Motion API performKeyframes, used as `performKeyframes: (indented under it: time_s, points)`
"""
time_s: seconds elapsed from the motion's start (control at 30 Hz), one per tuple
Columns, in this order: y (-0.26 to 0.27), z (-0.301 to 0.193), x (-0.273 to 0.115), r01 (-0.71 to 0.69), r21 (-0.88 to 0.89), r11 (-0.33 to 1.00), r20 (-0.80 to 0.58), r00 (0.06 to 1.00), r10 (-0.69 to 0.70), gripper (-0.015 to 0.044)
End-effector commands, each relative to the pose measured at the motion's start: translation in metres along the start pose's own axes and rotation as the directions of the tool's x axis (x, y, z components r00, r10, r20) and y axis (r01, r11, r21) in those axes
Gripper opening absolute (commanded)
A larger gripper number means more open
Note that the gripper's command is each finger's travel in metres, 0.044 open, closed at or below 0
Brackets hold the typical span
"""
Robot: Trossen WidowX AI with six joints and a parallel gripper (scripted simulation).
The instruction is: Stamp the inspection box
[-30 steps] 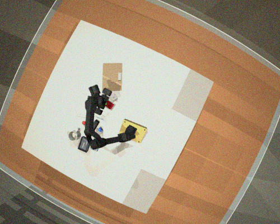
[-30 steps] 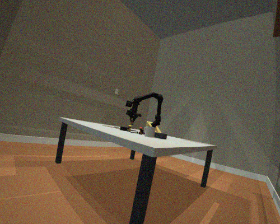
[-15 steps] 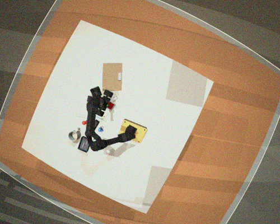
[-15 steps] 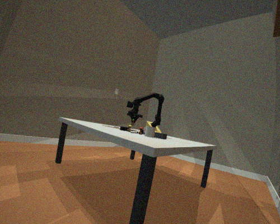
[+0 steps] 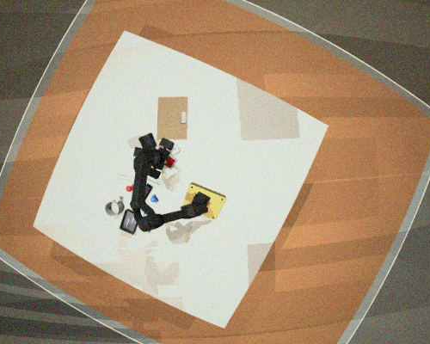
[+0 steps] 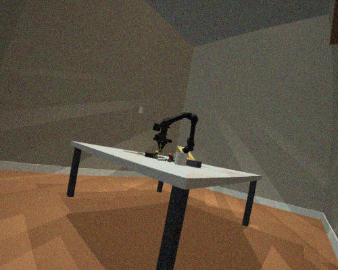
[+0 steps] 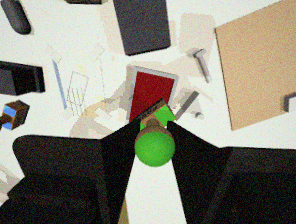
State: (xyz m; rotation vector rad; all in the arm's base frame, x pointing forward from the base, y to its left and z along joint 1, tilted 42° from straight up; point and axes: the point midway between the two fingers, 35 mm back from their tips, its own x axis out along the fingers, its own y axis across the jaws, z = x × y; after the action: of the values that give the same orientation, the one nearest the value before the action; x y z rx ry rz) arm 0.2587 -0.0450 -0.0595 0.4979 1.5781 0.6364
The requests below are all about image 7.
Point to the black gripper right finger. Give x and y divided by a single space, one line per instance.
204 171

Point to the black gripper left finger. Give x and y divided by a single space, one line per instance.
108 161

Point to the red ink pad in grey tray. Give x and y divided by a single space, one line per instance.
147 87

